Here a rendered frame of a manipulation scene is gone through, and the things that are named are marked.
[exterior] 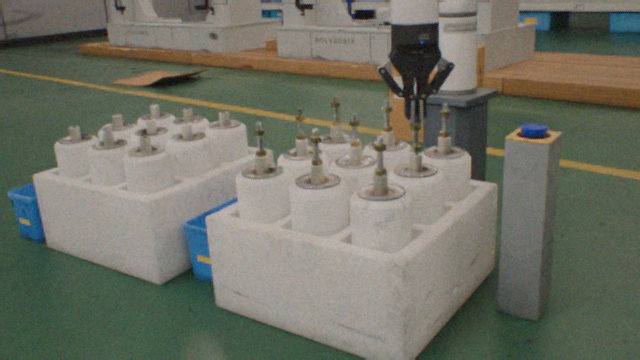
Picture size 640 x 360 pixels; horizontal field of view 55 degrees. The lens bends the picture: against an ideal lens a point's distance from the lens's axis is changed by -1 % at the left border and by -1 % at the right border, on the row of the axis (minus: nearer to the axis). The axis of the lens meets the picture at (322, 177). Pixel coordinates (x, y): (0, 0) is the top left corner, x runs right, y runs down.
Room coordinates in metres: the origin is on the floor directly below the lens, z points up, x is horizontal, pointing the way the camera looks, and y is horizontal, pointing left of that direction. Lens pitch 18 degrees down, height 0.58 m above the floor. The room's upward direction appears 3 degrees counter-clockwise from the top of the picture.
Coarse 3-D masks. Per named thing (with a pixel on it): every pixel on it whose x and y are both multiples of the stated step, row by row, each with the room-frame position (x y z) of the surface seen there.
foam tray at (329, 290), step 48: (480, 192) 1.06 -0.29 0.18; (240, 240) 0.96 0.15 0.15; (288, 240) 0.90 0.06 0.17; (336, 240) 0.88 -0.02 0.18; (432, 240) 0.87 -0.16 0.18; (480, 240) 1.03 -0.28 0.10; (240, 288) 0.97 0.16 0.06; (288, 288) 0.91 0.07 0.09; (336, 288) 0.85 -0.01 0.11; (384, 288) 0.80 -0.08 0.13; (432, 288) 0.87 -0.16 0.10; (336, 336) 0.85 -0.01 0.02; (384, 336) 0.80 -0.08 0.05; (432, 336) 0.87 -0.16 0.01
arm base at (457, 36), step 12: (444, 24) 1.38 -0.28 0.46; (456, 24) 1.36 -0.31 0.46; (468, 24) 1.37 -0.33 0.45; (444, 36) 1.38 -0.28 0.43; (456, 36) 1.36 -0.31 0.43; (468, 36) 1.37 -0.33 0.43; (444, 48) 1.38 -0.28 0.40; (456, 48) 1.36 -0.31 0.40; (468, 48) 1.37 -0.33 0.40; (456, 60) 1.36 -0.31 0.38; (468, 60) 1.37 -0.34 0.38; (456, 72) 1.36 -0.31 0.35; (468, 72) 1.37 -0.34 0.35; (444, 84) 1.37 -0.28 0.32; (456, 84) 1.36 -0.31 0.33; (468, 84) 1.37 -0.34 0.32
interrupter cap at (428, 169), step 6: (408, 162) 1.02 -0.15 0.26; (396, 168) 1.00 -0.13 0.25; (402, 168) 1.00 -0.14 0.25; (408, 168) 1.00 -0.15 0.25; (426, 168) 0.99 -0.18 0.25; (432, 168) 0.99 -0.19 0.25; (396, 174) 0.97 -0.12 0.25; (402, 174) 0.96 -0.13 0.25; (408, 174) 0.97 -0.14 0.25; (414, 174) 0.96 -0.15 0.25; (420, 174) 0.96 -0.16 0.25; (426, 174) 0.96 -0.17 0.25; (432, 174) 0.96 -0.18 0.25
